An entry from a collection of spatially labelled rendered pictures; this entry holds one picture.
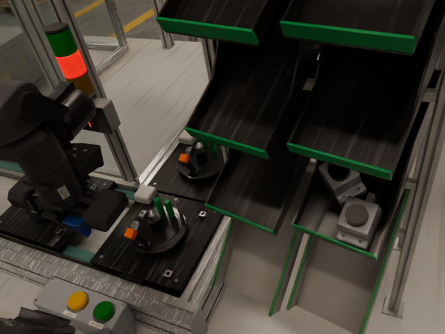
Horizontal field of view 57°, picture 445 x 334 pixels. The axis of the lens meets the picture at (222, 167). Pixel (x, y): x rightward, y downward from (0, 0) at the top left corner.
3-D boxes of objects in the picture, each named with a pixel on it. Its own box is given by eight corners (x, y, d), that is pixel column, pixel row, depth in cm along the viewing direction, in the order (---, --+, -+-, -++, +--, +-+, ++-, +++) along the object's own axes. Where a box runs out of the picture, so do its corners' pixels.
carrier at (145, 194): (182, 296, 86) (168, 261, 78) (92, 266, 95) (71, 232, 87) (227, 212, 101) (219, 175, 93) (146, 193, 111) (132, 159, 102)
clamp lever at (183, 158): (195, 174, 107) (185, 161, 100) (189, 173, 107) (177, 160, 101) (200, 162, 108) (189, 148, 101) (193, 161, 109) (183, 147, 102)
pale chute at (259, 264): (279, 311, 76) (270, 317, 72) (222, 281, 83) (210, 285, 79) (325, 167, 74) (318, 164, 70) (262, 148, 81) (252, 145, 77)
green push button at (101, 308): (107, 326, 83) (104, 321, 82) (92, 319, 85) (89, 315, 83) (118, 308, 86) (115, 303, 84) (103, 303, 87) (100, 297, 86)
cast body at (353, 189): (368, 195, 62) (365, 178, 56) (343, 211, 63) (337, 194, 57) (338, 155, 67) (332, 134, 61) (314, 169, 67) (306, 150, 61)
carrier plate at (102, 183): (61, 254, 99) (57, 248, 98) (-7, 230, 109) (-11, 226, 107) (117, 185, 115) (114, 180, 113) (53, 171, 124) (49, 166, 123)
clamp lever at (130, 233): (146, 248, 91) (130, 238, 84) (139, 246, 92) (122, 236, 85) (153, 232, 92) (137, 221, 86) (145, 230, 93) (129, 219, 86)
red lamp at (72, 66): (77, 79, 87) (67, 58, 84) (59, 77, 89) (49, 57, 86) (91, 67, 90) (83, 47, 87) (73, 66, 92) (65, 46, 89)
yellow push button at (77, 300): (81, 315, 86) (77, 310, 85) (66, 309, 87) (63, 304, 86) (92, 299, 88) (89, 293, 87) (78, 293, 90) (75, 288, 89)
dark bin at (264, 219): (276, 236, 64) (263, 222, 58) (209, 209, 71) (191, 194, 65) (342, 89, 71) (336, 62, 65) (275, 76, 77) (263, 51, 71)
